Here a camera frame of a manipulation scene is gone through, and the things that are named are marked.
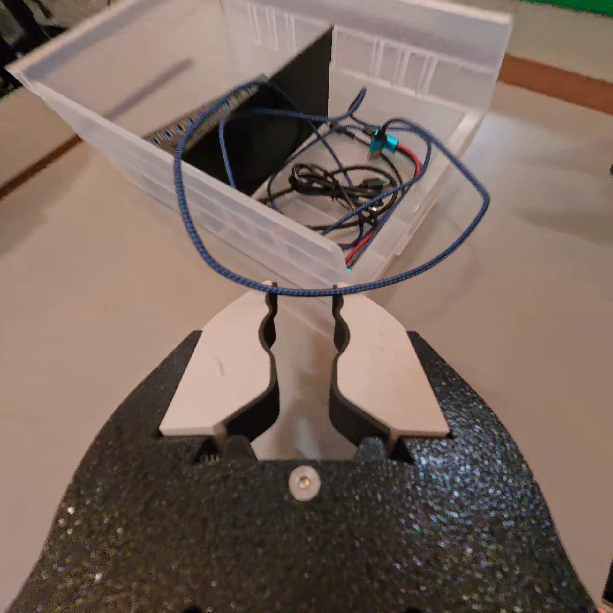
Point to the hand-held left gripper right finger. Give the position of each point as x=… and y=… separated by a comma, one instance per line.
x=388, y=378

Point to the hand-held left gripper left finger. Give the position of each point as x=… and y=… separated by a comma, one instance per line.
x=225, y=373

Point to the clear plastic storage bin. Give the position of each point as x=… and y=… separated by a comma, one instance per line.
x=119, y=119

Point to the black metal usb hub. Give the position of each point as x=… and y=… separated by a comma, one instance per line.
x=287, y=96

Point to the white desk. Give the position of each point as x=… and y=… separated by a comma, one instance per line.
x=96, y=287

